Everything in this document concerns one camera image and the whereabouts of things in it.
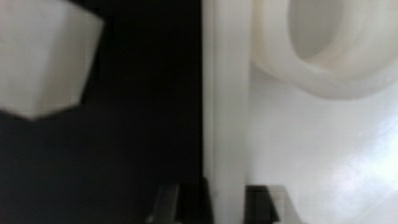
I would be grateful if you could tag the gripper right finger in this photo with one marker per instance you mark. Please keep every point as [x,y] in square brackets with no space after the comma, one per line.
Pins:
[260,207]

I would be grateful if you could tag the white leg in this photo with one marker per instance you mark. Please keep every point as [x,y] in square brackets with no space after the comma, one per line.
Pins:
[51,32]

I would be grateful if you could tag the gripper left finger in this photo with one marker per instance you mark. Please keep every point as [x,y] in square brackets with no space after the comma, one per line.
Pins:
[182,204]

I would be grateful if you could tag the white square tabletop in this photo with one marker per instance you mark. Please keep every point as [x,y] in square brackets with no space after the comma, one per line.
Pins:
[301,108]

